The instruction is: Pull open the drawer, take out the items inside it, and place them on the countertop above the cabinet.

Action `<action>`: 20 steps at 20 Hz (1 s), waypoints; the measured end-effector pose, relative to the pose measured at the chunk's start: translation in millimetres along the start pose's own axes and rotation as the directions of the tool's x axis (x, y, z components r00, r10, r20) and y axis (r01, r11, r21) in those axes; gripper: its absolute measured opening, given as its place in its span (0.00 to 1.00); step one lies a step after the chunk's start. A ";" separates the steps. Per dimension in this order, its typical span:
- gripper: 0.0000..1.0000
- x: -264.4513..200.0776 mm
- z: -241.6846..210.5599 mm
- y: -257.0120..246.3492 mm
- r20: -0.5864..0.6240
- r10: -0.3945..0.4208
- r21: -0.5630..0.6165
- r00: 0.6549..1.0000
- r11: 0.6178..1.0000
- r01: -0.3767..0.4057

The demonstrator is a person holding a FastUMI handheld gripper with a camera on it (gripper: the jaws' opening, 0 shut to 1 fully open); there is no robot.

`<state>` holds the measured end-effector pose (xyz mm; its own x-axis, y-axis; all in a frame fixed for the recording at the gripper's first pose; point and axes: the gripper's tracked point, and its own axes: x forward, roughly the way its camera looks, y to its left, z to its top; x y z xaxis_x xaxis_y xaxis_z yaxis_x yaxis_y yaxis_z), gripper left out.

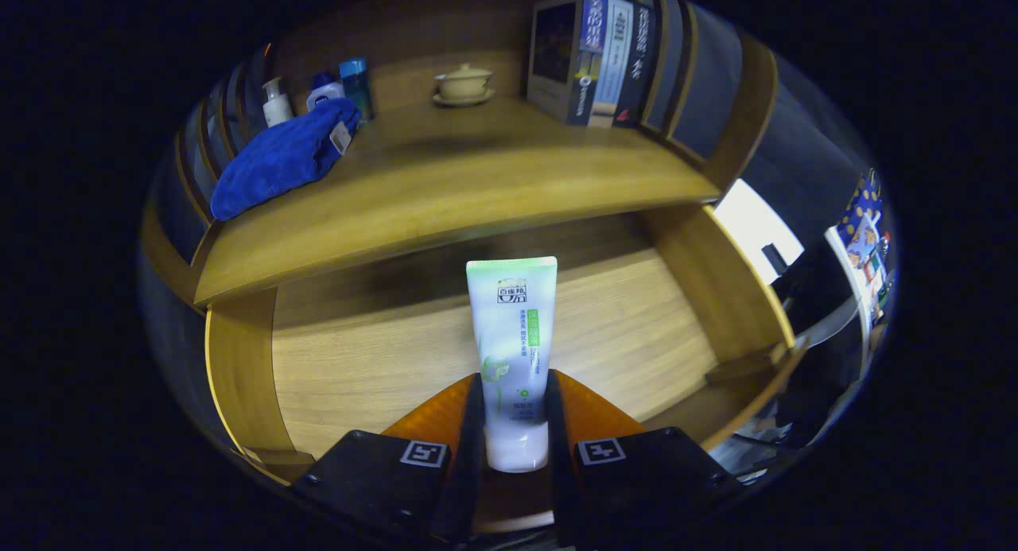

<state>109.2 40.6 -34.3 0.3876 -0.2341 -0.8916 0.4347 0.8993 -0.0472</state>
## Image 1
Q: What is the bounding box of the white side table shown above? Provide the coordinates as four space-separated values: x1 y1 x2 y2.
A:
713 179 805 286

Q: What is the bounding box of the wooden cabinet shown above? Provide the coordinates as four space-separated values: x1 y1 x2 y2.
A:
137 0 808 536

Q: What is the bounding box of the blue folded towel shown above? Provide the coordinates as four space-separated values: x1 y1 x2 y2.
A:
210 98 363 222

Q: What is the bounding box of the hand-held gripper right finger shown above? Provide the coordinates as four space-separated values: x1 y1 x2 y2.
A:
545 368 746 549

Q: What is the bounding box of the blue spine book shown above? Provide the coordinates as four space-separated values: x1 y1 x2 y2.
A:
526 0 610 127

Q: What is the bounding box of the white pump bottle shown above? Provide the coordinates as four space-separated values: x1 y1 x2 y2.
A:
262 76 293 128

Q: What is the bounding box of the teal bottle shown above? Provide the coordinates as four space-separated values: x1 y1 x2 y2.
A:
339 57 375 122

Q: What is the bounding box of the blue polka-dot gift bag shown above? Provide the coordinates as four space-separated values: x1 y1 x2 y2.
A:
835 169 884 235

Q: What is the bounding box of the black spine book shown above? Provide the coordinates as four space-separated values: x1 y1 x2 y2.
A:
616 2 658 130

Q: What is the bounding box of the wooden drawer with black knob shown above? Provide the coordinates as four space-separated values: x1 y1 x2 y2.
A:
204 204 806 536

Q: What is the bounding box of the white and green cleanser tube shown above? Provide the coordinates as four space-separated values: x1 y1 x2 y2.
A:
466 257 558 474

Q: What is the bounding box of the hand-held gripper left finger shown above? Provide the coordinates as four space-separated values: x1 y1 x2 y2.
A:
290 372 486 549

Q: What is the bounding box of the beige saucer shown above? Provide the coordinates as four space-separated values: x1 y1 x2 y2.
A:
432 88 497 108

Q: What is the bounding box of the wooden countertop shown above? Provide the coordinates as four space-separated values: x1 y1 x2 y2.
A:
193 96 722 307

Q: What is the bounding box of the beige lidded teacup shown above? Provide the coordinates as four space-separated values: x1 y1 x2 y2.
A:
436 64 494 101

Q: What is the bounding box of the white bottle with blue cap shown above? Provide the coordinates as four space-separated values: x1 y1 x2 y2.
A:
306 72 347 112

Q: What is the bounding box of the light grey spine book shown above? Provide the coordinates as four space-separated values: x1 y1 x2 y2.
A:
589 0 635 130

